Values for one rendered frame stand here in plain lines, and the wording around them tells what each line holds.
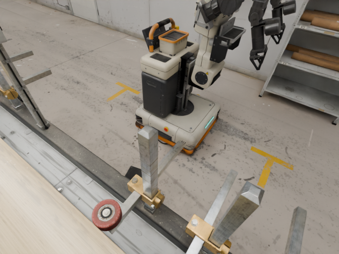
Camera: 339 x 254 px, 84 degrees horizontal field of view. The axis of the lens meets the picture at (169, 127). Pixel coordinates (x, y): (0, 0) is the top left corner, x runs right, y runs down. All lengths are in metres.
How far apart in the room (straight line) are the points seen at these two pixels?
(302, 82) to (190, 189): 2.17
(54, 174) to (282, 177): 1.75
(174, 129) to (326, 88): 2.15
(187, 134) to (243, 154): 0.65
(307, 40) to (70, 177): 2.80
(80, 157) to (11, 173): 0.30
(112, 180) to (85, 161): 0.17
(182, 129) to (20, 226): 1.28
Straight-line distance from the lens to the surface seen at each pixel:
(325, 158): 2.42
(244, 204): 0.41
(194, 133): 1.64
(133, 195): 0.72
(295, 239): 0.79
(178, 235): 0.80
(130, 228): 0.89
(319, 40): 2.96
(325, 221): 1.99
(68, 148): 1.06
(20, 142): 1.33
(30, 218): 0.69
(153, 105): 1.67
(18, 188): 0.76
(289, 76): 3.13
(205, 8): 1.17
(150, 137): 0.43
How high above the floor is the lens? 1.47
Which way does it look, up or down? 46 degrees down
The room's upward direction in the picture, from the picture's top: 4 degrees clockwise
